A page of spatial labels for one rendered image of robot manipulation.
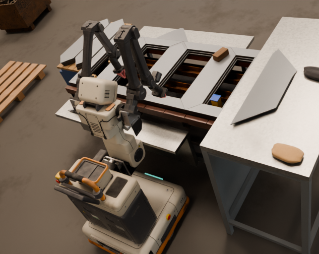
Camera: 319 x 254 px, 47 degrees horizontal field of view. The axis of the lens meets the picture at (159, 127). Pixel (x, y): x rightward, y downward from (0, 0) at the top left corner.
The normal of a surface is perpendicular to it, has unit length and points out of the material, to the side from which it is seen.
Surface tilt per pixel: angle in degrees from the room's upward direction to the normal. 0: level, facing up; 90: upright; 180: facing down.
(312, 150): 0
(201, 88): 0
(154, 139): 0
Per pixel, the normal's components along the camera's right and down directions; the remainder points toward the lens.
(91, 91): -0.55, 0.07
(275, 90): -0.28, -0.67
